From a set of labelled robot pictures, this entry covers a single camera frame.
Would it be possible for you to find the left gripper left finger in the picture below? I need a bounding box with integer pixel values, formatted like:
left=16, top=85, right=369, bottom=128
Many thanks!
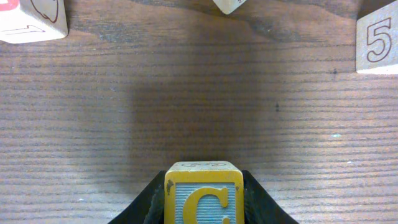
left=109, top=170, right=166, bottom=224

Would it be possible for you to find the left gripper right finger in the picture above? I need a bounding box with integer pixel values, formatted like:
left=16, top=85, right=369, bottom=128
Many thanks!
left=242, top=170, right=299, bottom=224

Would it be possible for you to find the yellow C block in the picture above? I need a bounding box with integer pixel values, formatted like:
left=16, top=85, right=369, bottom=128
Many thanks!
left=164, top=161, right=244, bottom=224

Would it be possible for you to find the red I block centre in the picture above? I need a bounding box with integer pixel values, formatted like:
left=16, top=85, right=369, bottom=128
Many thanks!
left=213, top=0, right=246, bottom=15

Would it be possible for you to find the green R block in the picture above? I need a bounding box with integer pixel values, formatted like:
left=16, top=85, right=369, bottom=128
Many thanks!
left=356, top=0, right=397, bottom=75

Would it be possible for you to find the red U block centre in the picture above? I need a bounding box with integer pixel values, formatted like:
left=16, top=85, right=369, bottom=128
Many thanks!
left=1, top=0, right=68, bottom=44

